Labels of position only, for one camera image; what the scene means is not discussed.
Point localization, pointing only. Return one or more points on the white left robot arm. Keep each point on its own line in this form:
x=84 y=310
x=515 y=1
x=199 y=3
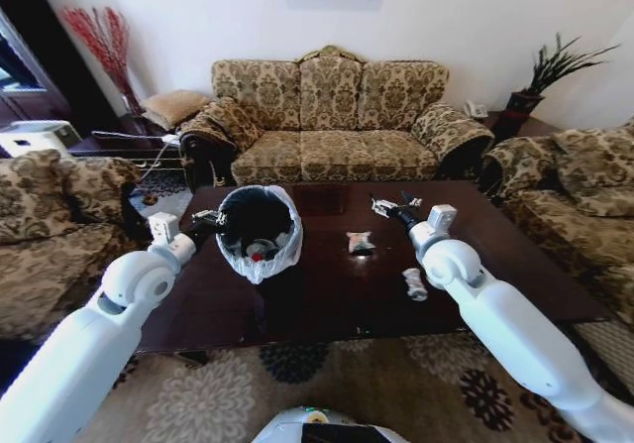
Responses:
x=84 y=339

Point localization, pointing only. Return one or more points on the dark plant vase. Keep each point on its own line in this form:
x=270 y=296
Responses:
x=517 y=111

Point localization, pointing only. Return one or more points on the dark patterned floor mat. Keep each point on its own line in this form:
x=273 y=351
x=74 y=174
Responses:
x=163 y=185

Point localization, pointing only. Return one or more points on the red decorative branches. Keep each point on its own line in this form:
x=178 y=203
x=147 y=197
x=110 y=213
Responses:
x=106 y=51

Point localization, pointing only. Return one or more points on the black round trash bin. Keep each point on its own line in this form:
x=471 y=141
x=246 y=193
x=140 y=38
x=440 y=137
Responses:
x=252 y=212

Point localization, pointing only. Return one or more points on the floral three-seat sofa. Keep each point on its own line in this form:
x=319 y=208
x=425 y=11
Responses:
x=337 y=150

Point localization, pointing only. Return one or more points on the dark wooden side table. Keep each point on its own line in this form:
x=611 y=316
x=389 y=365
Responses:
x=530 y=127
x=124 y=148

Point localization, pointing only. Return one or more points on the white power strip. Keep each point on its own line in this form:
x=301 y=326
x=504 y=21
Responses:
x=171 y=140

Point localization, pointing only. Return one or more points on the white robot front shell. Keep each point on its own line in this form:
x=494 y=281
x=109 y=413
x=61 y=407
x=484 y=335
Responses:
x=297 y=425

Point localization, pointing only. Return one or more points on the crumpled white trash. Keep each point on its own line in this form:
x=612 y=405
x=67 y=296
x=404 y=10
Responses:
x=282 y=239

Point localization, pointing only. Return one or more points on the small snack wrapper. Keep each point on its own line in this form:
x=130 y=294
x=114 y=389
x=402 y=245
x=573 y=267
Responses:
x=359 y=242

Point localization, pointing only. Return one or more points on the white box appliance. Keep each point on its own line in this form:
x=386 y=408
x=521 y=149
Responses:
x=37 y=138

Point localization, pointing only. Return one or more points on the dark wooden door frame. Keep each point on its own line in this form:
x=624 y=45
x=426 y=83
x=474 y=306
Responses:
x=59 y=41

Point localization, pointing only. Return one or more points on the floral armchair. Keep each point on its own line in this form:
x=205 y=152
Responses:
x=49 y=215
x=579 y=190

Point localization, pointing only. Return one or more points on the red trash piece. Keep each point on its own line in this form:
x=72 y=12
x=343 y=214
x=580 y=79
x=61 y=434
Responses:
x=256 y=257

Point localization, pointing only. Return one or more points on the dark wooden coffee table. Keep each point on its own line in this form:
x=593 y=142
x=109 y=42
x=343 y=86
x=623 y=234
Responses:
x=327 y=299

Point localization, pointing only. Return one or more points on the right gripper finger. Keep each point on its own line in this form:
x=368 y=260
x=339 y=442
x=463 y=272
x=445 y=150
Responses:
x=382 y=207
x=412 y=200

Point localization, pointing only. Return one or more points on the green spiky plant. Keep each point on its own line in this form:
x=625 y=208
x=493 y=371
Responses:
x=550 y=69

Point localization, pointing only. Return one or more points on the white desk telephone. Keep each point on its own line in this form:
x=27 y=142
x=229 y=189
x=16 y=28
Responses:
x=476 y=109

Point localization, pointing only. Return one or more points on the white plastic bin liner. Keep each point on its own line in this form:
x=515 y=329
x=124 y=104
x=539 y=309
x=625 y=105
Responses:
x=293 y=245

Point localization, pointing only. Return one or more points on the beige floral rug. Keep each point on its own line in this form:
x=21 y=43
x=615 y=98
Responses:
x=223 y=403

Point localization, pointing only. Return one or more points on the tan square cushion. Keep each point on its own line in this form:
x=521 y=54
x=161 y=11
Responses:
x=173 y=106

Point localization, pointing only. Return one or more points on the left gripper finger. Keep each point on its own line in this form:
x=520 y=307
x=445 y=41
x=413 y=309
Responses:
x=223 y=221
x=203 y=214

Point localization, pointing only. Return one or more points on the crumpled white tissue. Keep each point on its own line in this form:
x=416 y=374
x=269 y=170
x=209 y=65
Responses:
x=414 y=284

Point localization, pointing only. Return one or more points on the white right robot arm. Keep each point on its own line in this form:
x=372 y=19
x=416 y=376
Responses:
x=500 y=314

